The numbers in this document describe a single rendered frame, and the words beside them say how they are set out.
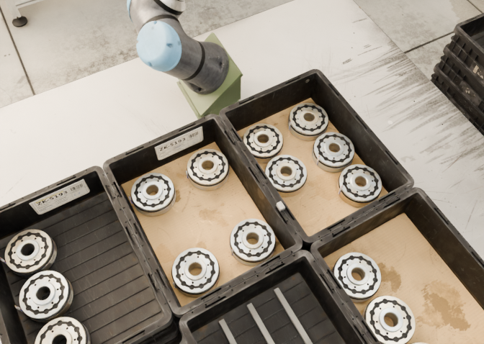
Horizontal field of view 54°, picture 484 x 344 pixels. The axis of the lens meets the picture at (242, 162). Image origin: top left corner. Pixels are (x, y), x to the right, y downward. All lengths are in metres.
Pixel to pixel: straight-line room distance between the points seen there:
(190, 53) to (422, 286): 0.79
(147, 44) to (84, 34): 1.55
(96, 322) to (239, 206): 0.40
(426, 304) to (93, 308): 0.71
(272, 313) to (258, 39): 0.95
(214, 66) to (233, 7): 1.52
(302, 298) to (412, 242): 0.29
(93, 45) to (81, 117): 1.25
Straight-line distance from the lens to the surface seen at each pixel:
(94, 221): 1.18
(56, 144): 1.49
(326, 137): 1.24
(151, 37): 1.27
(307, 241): 1.02
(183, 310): 0.97
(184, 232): 1.13
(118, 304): 1.10
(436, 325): 1.14
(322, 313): 1.08
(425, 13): 3.01
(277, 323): 1.07
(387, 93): 1.58
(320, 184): 1.20
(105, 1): 2.98
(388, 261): 1.15
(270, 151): 1.20
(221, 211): 1.15
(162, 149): 1.16
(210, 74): 1.34
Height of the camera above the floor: 1.87
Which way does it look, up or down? 59 degrees down
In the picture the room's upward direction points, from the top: 1 degrees clockwise
